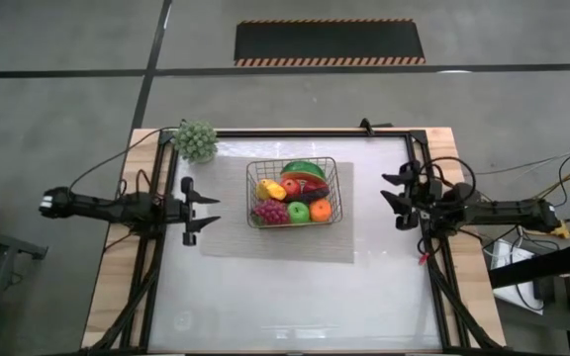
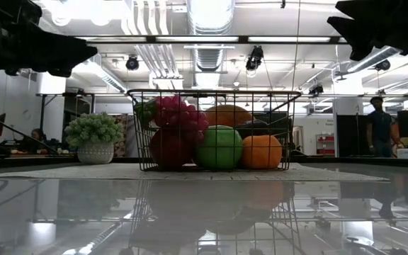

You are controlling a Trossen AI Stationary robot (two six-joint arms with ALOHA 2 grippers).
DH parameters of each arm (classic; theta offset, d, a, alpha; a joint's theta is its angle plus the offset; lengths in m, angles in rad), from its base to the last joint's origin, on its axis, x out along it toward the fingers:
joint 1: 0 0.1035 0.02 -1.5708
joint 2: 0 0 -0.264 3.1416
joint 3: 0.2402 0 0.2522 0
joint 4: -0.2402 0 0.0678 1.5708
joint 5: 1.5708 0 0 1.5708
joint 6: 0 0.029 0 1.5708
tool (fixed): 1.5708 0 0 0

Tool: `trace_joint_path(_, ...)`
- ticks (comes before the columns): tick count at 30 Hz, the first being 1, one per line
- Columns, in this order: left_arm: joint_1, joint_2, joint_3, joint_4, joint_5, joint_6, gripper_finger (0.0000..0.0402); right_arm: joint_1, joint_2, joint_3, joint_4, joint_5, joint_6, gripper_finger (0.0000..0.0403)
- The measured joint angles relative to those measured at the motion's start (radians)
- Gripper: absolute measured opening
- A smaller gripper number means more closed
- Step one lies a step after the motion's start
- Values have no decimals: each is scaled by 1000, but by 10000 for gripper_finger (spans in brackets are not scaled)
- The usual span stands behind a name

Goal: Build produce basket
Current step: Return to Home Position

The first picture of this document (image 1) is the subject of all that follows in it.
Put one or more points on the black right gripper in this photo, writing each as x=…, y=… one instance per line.
x=426, y=198

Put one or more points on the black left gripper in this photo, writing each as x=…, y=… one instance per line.
x=186, y=210

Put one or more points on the yellow pear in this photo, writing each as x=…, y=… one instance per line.
x=262, y=189

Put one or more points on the purple grape bunch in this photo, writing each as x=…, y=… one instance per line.
x=270, y=212

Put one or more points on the yellow lemon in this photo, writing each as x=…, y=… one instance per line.
x=279, y=192

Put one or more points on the orange fruit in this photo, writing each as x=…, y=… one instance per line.
x=320, y=210

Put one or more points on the red apple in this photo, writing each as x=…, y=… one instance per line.
x=291, y=187
x=314, y=186

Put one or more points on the green apple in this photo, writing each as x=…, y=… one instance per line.
x=299, y=212

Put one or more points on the watermelon slice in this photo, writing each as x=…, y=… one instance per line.
x=302, y=170

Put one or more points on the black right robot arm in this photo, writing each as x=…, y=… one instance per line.
x=503, y=212

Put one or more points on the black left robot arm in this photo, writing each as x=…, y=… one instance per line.
x=107, y=210

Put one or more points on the green grape bunch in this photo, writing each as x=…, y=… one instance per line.
x=196, y=142

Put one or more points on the small red clip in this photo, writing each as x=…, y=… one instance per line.
x=421, y=258

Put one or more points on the black clamp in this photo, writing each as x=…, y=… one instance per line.
x=366, y=124

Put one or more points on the grey woven placemat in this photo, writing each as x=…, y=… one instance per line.
x=314, y=247

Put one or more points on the black hazard-striped floor mat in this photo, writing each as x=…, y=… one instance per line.
x=329, y=42

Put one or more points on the yellow power connector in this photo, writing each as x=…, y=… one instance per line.
x=562, y=231

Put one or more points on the black aluminium table frame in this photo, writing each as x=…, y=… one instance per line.
x=314, y=133

